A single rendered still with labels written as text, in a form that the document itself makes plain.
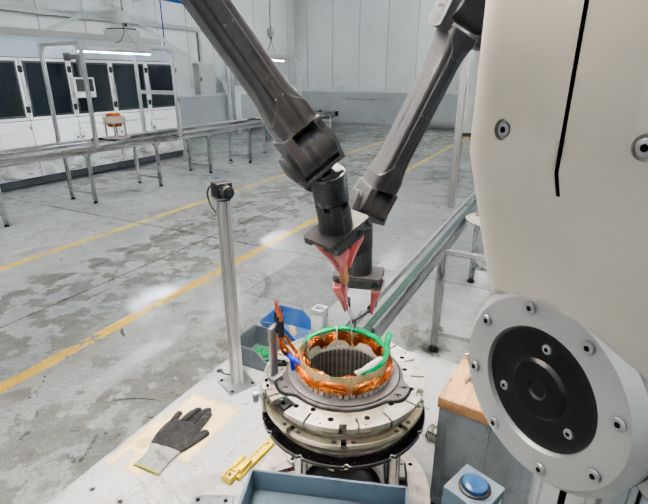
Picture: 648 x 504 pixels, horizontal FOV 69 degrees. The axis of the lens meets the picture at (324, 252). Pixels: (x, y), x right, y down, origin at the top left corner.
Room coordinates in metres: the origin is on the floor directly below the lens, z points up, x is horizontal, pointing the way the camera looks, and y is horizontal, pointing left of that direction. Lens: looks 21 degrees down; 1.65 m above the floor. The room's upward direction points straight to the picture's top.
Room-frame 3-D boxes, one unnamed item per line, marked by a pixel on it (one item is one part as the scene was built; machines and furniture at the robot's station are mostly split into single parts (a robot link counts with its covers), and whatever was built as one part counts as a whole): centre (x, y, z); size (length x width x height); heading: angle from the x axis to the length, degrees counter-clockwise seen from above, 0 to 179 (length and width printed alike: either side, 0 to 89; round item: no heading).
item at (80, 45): (7.09, 2.98, 1.39); 1.56 x 0.82 x 1.29; 153
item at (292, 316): (1.46, 0.12, 0.82); 0.16 x 0.14 x 0.07; 64
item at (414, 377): (0.79, -0.04, 1.09); 0.32 x 0.32 x 0.01
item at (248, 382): (1.18, 0.26, 0.78); 0.09 x 0.09 x 0.01; 38
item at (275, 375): (0.76, 0.09, 1.15); 0.03 x 0.02 x 0.12; 139
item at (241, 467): (0.90, 0.16, 0.80); 0.22 x 0.04 x 0.03; 146
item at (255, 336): (1.31, 0.20, 0.82); 0.16 x 0.14 x 0.07; 62
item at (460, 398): (0.79, -0.36, 1.05); 0.20 x 0.19 x 0.02; 148
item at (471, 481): (0.57, -0.24, 1.04); 0.04 x 0.04 x 0.01
